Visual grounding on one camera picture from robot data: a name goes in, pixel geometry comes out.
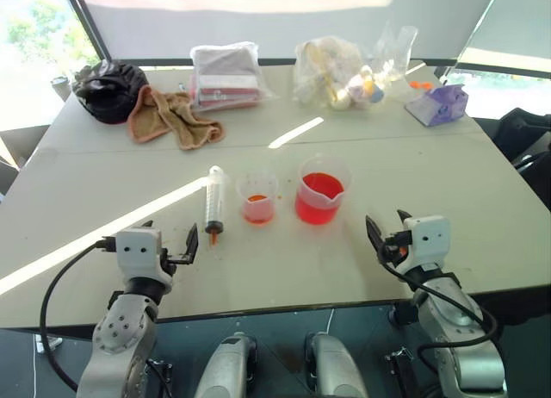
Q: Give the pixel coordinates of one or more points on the clear bag of folded cloths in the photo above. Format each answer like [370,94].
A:
[226,77]

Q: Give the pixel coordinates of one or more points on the black chair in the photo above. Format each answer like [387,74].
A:
[527,139]

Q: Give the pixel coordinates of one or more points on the small beaker pink liquid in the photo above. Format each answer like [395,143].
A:
[257,199]

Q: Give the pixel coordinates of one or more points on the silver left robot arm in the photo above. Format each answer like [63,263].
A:
[122,333]

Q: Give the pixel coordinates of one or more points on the white power strip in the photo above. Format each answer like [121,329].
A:
[48,342]

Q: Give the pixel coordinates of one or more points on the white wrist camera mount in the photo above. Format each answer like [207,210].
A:
[138,249]
[427,239]

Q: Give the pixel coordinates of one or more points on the large beaker red liquid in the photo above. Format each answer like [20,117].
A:
[320,195]

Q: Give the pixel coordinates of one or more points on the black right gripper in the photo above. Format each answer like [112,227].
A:
[395,243]

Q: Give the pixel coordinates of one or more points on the black crumpled plastic bag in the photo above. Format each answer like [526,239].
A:
[107,91]

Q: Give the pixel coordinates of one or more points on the silver rounded robot leg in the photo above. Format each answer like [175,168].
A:
[336,365]
[228,368]

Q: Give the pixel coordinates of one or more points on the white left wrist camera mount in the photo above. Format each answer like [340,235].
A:
[138,249]

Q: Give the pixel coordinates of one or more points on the clear plastic syringe orange tip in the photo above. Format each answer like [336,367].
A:
[214,202]

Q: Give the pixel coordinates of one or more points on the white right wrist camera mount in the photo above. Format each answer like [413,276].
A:
[427,239]

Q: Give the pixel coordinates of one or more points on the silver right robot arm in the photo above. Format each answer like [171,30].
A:
[456,329]

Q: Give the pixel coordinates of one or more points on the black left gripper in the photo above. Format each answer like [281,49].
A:
[170,262]

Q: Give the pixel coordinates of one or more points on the brown towel pink edge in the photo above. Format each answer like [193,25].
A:
[174,120]

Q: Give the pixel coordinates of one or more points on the clear bag of plush toys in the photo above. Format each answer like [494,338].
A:
[333,77]

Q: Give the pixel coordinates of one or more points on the small orange object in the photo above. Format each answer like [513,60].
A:
[420,85]

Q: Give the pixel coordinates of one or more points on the purple cardboard box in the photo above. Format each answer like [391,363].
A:
[439,105]

